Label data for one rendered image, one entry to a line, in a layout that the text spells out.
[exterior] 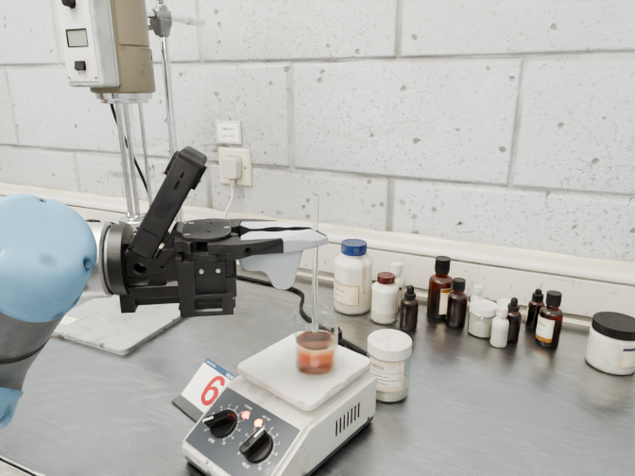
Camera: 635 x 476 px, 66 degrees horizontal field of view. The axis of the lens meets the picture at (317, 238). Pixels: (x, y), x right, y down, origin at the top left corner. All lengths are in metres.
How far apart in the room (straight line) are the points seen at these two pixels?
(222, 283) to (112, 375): 0.35
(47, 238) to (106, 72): 0.52
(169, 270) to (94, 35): 0.44
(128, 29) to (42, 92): 0.73
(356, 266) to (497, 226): 0.28
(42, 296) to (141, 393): 0.42
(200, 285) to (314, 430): 0.19
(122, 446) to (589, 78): 0.87
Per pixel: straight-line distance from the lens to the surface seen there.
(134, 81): 0.87
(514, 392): 0.76
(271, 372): 0.59
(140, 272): 0.52
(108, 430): 0.69
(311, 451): 0.56
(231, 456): 0.56
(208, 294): 0.49
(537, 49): 0.94
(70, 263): 0.35
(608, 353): 0.84
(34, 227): 0.35
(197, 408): 0.69
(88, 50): 0.85
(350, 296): 0.89
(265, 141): 1.10
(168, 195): 0.48
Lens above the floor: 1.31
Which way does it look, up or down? 18 degrees down
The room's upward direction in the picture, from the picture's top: straight up
